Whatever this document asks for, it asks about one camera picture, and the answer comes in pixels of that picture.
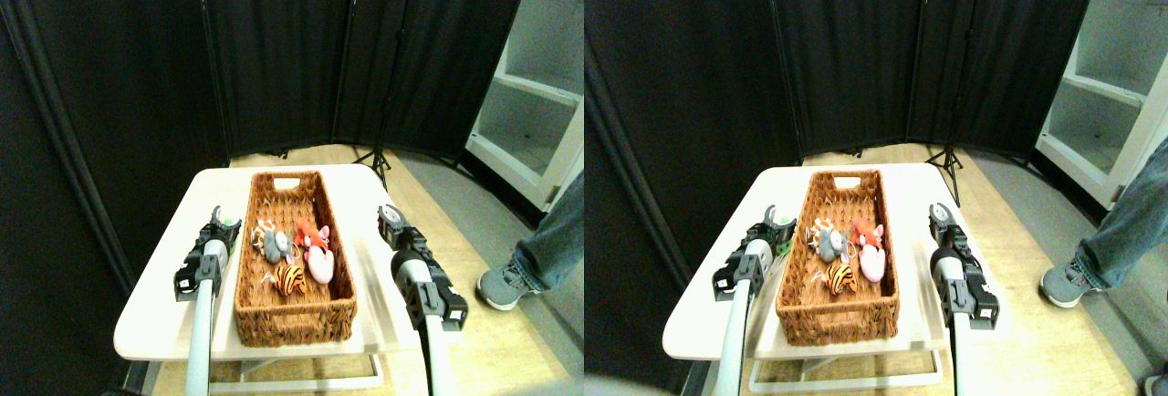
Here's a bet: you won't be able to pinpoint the grey plush toy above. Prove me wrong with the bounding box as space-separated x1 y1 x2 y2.
263 230 297 265
817 230 854 265

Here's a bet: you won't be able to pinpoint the pink plush toy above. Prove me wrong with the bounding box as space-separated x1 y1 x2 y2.
858 245 887 284
304 245 335 285

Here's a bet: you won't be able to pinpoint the orange black striped toy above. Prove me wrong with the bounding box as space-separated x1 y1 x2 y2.
817 264 860 297
265 264 308 297

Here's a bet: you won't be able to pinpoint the low white table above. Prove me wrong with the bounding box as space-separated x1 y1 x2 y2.
662 165 1013 393
113 165 464 393

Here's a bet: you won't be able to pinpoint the black curtain stand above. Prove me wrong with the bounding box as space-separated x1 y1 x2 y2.
924 29 972 208
352 29 405 193

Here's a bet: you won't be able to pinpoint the red plush toy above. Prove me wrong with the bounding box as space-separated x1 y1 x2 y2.
294 218 331 251
850 216 884 251

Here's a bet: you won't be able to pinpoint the brown wicker basket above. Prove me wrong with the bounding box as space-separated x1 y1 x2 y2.
234 171 359 349
776 170 901 347

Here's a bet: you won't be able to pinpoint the person's legs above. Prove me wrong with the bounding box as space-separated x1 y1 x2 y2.
477 172 584 312
1040 136 1168 309

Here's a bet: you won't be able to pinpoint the white shelf unit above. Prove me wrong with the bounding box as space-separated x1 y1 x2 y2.
464 0 584 214
1034 0 1168 213

